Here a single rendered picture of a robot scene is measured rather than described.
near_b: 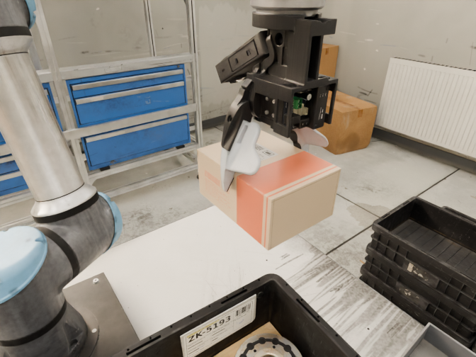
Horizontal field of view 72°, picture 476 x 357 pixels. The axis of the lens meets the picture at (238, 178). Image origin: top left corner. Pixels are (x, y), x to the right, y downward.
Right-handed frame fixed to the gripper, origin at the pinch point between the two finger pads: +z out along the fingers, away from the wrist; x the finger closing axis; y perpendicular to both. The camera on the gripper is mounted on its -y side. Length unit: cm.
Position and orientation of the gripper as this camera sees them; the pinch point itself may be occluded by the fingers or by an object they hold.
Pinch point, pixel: (264, 172)
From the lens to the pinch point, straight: 45.4
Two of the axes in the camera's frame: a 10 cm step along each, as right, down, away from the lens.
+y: 6.0, 4.2, -6.9
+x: 8.0, -3.0, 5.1
